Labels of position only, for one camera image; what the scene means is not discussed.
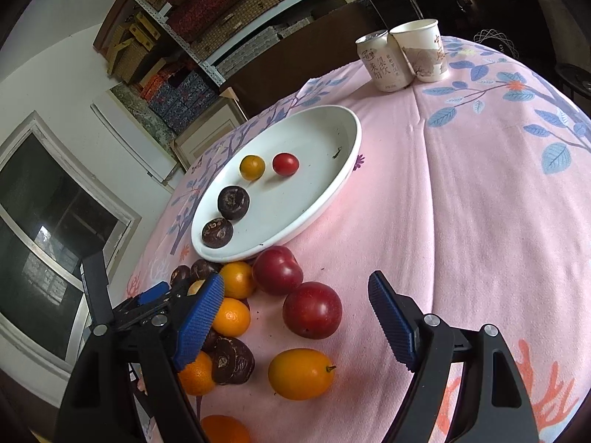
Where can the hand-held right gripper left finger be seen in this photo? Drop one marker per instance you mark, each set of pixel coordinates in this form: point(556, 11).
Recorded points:
point(201, 320)

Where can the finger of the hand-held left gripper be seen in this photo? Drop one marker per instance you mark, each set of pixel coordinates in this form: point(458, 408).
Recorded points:
point(96, 286)
point(152, 292)

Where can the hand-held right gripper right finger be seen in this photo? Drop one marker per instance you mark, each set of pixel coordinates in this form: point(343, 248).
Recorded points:
point(392, 323)

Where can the dark water chestnut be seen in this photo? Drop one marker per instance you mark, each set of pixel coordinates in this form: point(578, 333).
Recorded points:
point(181, 274)
point(217, 232)
point(233, 202)
point(210, 339)
point(233, 361)
point(203, 267)

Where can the small orange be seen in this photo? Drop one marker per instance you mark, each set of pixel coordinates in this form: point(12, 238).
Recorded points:
point(226, 430)
point(196, 374)
point(238, 279)
point(231, 317)

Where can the pale yellow fruit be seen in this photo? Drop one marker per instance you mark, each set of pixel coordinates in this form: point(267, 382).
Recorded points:
point(196, 287)

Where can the red plum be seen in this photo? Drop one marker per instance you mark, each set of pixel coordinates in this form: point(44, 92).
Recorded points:
point(277, 270)
point(312, 310)

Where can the smooth yellow-orange fruit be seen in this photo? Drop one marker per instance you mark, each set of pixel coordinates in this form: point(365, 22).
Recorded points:
point(300, 374)

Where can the yellow cherry tomato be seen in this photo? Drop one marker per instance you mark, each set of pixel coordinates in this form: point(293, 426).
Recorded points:
point(251, 167)

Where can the red cherry tomato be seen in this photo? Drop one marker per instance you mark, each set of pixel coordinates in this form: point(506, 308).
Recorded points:
point(285, 164)

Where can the white oval plate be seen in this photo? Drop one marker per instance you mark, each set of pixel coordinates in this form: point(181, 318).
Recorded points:
point(300, 170)

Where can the white framed window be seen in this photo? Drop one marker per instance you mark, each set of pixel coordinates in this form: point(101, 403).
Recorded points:
point(46, 249)

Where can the white board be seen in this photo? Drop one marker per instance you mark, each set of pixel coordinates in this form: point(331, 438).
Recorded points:
point(134, 150)

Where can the pink printed tablecloth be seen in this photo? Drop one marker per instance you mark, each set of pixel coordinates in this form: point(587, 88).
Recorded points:
point(461, 194)

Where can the stack of blue patterned boxes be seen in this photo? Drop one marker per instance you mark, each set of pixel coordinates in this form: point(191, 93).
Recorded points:
point(180, 97)

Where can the row of grey patterned boxes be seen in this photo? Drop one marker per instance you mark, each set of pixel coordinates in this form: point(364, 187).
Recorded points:
point(249, 50)

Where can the white drink can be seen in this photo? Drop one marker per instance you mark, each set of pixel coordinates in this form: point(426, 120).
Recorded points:
point(383, 62)

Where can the brown wooden cabinet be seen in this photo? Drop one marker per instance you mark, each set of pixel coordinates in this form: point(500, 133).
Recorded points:
point(286, 64)

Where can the white metal shelf rack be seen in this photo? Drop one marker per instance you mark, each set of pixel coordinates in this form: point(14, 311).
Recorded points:
point(159, 21)

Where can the white paper cup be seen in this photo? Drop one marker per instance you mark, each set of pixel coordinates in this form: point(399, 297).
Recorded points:
point(425, 50)

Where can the stack of woven boxes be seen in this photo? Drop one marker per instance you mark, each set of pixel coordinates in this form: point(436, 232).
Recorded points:
point(207, 4)

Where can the black chair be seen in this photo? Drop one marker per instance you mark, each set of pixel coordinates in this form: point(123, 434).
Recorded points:
point(401, 0)

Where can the wooden picture frame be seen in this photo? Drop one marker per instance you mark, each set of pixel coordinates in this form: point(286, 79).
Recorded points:
point(207, 134)

